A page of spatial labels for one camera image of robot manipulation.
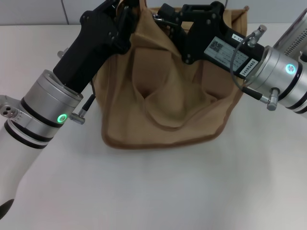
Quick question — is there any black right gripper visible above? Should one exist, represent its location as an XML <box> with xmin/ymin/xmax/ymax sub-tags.
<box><xmin>159</xmin><ymin>0</ymin><xmax>265</xmax><ymax>80</ymax></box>

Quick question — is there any right gripper cable with connectors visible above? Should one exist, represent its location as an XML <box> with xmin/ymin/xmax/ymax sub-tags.
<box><xmin>231</xmin><ymin>25</ymin><xmax>282</xmax><ymax>111</ymax></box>

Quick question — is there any gripper cable with connectors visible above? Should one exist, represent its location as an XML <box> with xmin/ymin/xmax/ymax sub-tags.
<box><xmin>231</xmin><ymin>25</ymin><xmax>282</xmax><ymax>111</ymax></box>
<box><xmin>57</xmin><ymin>47</ymin><xmax>97</xmax><ymax>125</ymax></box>

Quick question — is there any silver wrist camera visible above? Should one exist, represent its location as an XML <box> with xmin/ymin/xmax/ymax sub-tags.
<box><xmin>0</xmin><ymin>94</ymin><xmax>32</xmax><ymax>127</ymax></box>
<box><xmin>273</xmin><ymin>9</ymin><xmax>307</xmax><ymax>61</ymax></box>

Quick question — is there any khaki canvas food bag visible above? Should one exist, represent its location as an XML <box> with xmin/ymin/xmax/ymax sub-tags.
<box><xmin>92</xmin><ymin>0</ymin><xmax>250</xmax><ymax>147</ymax></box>

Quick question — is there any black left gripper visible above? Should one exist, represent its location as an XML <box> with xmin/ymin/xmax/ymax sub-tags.
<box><xmin>52</xmin><ymin>0</ymin><xmax>135</xmax><ymax>93</ymax></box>

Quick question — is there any left gripper cable with connectors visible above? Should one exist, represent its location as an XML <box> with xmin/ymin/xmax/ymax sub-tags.
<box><xmin>57</xmin><ymin>47</ymin><xmax>97</xmax><ymax>125</ymax></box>

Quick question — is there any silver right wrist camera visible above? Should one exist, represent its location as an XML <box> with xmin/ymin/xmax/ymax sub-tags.
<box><xmin>273</xmin><ymin>9</ymin><xmax>307</xmax><ymax>61</ymax></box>

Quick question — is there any silver metal zipper pull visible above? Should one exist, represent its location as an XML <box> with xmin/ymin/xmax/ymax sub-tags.
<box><xmin>153</xmin><ymin>13</ymin><xmax>176</xmax><ymax>26</ymax></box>

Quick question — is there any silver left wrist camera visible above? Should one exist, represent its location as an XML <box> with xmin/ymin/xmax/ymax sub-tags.
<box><xmin>0</xmin><ymin>94</ymin><xmax>32</xmax><ymax>127</ymax></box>

